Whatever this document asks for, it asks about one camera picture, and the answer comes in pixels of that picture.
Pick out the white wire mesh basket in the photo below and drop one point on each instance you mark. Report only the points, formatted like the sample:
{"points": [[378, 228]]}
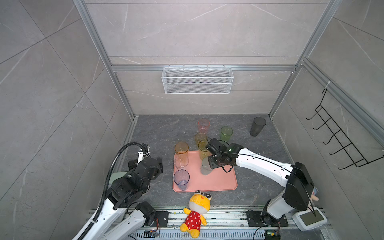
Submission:
{"points": [[197, 80]]}

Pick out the dark grey glass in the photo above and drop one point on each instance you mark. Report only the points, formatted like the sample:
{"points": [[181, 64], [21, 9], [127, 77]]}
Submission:
{"points": [[257, 126]]}

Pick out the green sponge box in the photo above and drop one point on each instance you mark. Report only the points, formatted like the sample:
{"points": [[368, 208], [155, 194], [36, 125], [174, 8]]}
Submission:
{"points": [[116, 176]]}

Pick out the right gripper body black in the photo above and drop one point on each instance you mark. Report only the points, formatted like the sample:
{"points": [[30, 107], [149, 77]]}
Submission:
{"points": [[215, 161]]}

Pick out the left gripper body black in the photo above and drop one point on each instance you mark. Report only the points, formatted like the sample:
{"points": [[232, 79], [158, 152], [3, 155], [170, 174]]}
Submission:
{"points": [[159, 168]]}

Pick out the pink glass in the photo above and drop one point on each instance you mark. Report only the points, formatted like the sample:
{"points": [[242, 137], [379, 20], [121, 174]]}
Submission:
{"points": [[203, 126]]}

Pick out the black wire hook rack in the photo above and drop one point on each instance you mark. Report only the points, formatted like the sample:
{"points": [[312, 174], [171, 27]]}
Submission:
{"points": [[343, 141]]}

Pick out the tall amber glass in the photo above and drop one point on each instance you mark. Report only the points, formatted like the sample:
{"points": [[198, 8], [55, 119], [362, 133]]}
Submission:
{"points": [[181, 148]]}

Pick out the teal frosted cup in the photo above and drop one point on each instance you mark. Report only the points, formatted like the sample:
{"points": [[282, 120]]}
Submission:
{"points": [[205, 167]]}

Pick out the yellow plush toy red dress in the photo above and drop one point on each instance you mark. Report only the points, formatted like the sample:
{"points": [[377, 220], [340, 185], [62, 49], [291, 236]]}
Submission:
{"points": [[199, 204]]}

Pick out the short amber glass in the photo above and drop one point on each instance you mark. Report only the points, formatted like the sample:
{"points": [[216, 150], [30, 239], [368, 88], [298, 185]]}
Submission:
{"points": [[201, 137]]}

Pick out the tall green glass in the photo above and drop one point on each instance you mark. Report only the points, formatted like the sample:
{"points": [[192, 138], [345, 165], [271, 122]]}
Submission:
{"points": [[203, 151]]}

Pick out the pink plastic tray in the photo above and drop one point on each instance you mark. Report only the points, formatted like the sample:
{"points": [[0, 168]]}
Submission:
{"points": [[217, 180]]}

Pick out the blue tall glass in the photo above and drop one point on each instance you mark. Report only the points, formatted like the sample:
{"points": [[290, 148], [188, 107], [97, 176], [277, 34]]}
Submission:
{"points": [[181, 179]]}

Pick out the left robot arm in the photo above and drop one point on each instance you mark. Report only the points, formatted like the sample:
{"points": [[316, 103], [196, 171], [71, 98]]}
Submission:
{"points": [[121, 194]]}

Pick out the small plush doll striped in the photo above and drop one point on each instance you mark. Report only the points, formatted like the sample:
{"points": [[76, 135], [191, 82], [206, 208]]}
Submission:
{"points": [[313, 196]]}

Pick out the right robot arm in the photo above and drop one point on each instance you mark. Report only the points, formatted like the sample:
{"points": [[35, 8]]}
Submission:
{"points": [[296, 180]]}

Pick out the clear glass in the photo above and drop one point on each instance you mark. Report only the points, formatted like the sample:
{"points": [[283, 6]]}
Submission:
{"points": [[181, 160]]}

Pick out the small green glass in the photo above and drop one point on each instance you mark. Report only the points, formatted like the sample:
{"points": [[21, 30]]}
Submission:
{"points": [[226, 133]]}

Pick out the white digital scale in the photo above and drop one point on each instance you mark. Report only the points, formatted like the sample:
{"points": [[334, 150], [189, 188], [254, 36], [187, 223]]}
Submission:
{"points": [[308, 220]]}

